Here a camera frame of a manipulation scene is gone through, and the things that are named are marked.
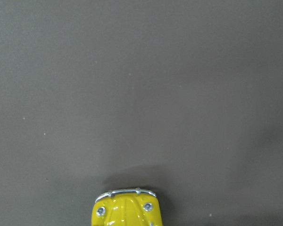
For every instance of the yellow beetle toy car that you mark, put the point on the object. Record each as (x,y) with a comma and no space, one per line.
(127,207)

